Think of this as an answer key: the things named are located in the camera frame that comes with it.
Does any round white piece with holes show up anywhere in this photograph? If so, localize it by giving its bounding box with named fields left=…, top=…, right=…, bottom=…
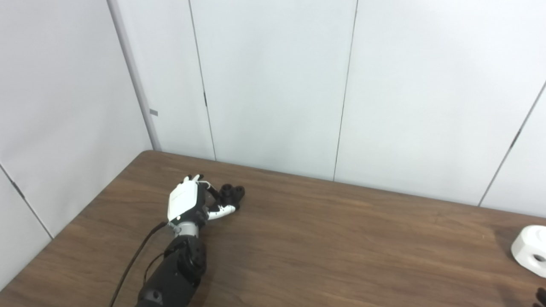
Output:
left=511, top=225, right=546, bottom=278

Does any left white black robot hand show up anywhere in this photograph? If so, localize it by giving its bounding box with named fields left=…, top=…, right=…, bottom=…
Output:
left=167, top=174, right=237, bottom=226

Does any black flanged holder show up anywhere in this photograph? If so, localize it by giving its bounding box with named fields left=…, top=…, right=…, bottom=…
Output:
left=208, top=184, right=246, bottom=211

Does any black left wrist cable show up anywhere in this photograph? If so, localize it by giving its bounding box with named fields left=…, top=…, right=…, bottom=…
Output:
left=109, top=221, right=169, bottom=307

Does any grey corner post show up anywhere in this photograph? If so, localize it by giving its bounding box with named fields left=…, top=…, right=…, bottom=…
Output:
left=107, top=0, right=163, bottom=152

